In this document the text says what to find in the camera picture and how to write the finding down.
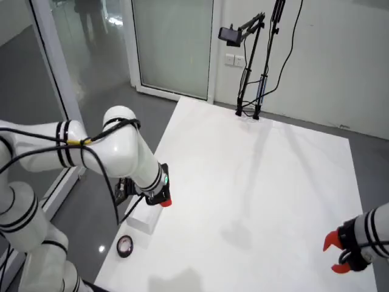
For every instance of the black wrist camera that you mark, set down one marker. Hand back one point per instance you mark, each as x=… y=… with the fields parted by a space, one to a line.
x=123 y=191

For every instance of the white cardboard bin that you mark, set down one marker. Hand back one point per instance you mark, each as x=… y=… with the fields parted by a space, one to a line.
x=146 y=219

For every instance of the white wall socket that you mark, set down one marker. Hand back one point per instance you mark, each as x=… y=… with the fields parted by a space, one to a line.
x=239 y=60

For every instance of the black camera on stand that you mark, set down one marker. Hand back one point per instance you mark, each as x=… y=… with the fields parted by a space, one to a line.
x=229 y=35

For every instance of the frosted glass door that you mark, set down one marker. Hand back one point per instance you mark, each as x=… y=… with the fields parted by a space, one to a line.
x=173 y=45

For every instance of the white wall switch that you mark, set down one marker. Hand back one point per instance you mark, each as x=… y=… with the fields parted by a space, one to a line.
x=230 y=59

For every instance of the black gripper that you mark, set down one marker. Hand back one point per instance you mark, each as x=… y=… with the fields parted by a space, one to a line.
x=165 y=191
x=354 y=243

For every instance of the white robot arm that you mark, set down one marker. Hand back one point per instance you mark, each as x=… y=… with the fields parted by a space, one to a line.
x=121 y=152
x=378 y=225

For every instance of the black articulated stand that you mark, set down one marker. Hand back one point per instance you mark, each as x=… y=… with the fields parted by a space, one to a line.
x=244 y=80
x=261 y=89

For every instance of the black tape roll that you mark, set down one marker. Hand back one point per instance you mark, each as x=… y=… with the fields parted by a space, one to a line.
x=125 y=255

